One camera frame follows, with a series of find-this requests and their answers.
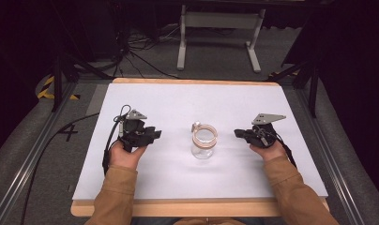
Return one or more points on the yellow black hazard tape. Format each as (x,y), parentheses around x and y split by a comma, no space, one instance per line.
(50,90)

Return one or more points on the person's right hand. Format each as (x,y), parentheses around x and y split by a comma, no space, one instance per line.
(269,151)

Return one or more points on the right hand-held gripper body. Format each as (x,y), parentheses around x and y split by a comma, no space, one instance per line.
(263,131)

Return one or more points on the black tripod stand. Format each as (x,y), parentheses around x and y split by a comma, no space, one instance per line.
(303,81)
(64,72)

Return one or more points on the person's left hand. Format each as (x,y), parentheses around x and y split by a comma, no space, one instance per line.
(125,156)

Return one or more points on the aluminium floor rail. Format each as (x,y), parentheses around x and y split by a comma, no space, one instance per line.
(28,156)
(331,162)

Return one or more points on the white metal stand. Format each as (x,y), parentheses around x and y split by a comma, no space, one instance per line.
(220,34)

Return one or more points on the white paper sheet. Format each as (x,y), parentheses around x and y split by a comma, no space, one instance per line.
(197,140)

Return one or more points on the clear glass jar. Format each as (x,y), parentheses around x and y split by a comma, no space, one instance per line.
(204,140)

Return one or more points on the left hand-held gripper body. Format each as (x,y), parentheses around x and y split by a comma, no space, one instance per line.
(135,131)

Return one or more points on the wooden table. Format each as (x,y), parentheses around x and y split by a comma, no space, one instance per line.
(197,207)

